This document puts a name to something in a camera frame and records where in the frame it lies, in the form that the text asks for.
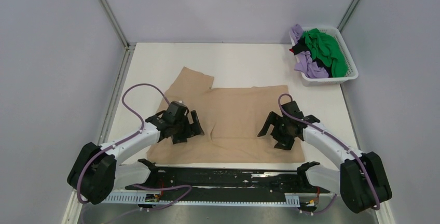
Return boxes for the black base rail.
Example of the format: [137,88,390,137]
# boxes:
[142,166,329,201]

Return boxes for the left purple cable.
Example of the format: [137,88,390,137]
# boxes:
[76,83,193,216]

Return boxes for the black garment in basket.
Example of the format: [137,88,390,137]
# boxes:
[290,38,333,79]

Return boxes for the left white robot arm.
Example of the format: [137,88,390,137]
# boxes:
[67,101,204,205]

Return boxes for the left corner metal post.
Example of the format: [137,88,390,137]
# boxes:
[98,0,130,50]

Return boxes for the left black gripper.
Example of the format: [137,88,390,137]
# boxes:
[172,110,204,144]

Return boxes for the beige t shirt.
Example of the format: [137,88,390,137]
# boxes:
[146,67,305,164]

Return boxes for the green t shirt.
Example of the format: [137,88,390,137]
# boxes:
[302,29,348,77]

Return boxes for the corner metal post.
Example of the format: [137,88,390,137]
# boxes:
[98,0,130,50]
[337,0,361,32]

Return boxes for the aluminium frame rail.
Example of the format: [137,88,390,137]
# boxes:
[73,169,387,198]

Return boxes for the right corner metal post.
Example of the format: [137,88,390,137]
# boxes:
[337,0,361,32]

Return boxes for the white plastic laundry basket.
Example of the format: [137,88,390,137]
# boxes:
[289,24,359,87]

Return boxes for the white slotted cable duct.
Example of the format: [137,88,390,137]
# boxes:
[103,191,300,207]

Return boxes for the lavender t shirt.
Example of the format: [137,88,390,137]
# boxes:
[289,24,332,79]

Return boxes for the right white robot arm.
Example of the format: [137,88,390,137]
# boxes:
[257,101,392,213]

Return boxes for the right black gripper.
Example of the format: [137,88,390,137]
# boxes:
[257,112,295,151]

